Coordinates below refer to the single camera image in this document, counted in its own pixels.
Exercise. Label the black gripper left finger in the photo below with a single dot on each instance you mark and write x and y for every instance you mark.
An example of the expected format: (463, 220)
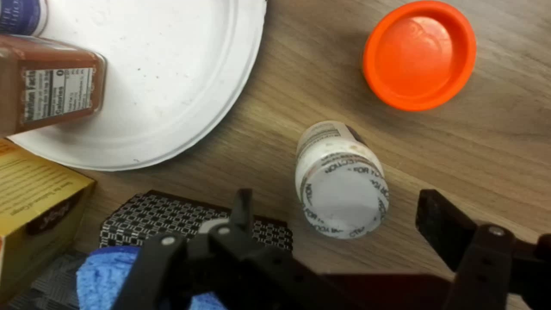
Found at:
(241, 213)

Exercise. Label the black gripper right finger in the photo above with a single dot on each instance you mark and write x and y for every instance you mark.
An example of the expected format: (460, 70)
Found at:
(443, 225)

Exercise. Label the white pill bottle blue label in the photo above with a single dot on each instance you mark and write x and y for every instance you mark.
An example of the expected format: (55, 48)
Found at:
(339, 181)

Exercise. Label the orange lid play-doh tub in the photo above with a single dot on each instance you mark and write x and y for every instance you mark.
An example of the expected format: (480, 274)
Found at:
(418, 55)

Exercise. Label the brown spice jar red lid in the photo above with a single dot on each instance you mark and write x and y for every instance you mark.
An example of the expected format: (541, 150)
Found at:
(46, 81)

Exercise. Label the white paper plate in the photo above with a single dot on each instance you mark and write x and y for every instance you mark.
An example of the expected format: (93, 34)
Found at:
(174, 69)

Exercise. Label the blue folded cloth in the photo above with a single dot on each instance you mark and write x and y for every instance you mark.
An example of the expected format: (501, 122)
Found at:
(103, 272)

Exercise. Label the yellow open tea box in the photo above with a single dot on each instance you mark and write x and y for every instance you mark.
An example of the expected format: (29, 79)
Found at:
(40, 208)

